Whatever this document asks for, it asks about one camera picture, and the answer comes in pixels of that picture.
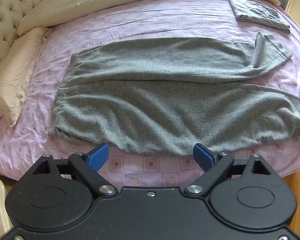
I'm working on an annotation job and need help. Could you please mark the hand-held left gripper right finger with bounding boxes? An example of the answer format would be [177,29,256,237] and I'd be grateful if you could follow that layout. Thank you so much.
[186,144,272,196]

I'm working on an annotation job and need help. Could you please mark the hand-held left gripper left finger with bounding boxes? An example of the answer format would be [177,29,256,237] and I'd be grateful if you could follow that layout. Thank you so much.
[31,144,116,198]

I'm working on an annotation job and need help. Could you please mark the grey speckled pants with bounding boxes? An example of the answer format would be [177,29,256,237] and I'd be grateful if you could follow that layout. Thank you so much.
[48,32,300,157]

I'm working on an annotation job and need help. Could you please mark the folded grey cloth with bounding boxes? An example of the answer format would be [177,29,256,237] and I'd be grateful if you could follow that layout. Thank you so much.
[228,0,291,33]

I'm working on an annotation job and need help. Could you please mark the cream satin pillow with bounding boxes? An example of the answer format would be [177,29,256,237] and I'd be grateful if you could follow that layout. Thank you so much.
[0,26,53,127]

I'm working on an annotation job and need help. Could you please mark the pink patterned bed sheet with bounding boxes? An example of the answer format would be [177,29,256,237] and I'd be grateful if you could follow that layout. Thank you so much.
[0,0,300,188]

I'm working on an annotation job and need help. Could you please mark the beige tufted headboard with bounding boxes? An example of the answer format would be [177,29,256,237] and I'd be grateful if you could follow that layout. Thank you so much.
[0,0,46,80]

